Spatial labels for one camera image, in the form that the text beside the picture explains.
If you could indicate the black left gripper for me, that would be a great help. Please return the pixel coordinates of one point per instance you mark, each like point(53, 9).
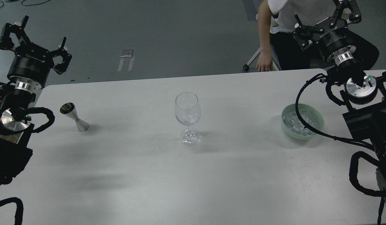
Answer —
point(29, 67)

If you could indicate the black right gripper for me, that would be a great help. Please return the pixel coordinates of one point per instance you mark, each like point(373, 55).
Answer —
point(332, 38)

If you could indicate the steel cocktail jigger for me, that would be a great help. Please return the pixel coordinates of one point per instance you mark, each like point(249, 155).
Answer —
point(69, 110)

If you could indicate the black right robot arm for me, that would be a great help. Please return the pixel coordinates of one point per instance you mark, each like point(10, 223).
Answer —
point(347, 84)

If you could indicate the person's bare forearm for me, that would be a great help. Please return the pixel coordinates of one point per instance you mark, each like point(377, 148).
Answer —
point(264, 24)

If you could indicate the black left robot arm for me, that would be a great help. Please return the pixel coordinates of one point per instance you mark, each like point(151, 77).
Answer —
point(17, 120)

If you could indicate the clear wine glass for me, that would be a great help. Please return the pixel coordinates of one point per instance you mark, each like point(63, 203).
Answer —
point(187, 111)

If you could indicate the person's bare hand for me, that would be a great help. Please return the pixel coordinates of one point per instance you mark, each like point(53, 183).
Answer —
point(265, 61)

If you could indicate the person in white shirt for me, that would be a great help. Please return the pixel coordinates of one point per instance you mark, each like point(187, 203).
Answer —
point(289, 28)

